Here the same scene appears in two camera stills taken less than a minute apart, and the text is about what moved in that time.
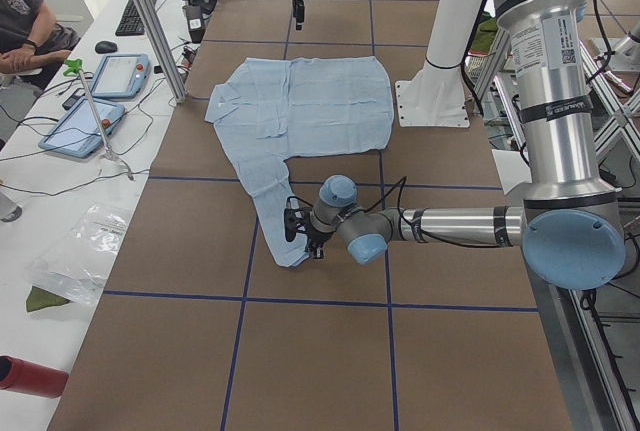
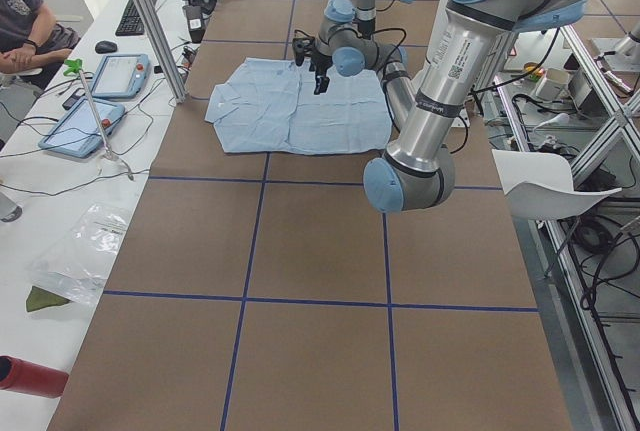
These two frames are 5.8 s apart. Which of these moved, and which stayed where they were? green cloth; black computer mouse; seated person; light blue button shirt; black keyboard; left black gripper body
Moved: left black gripper body; light blue button shirt
Stayed: seated person; green cloth; black computer mouse; black keyboard
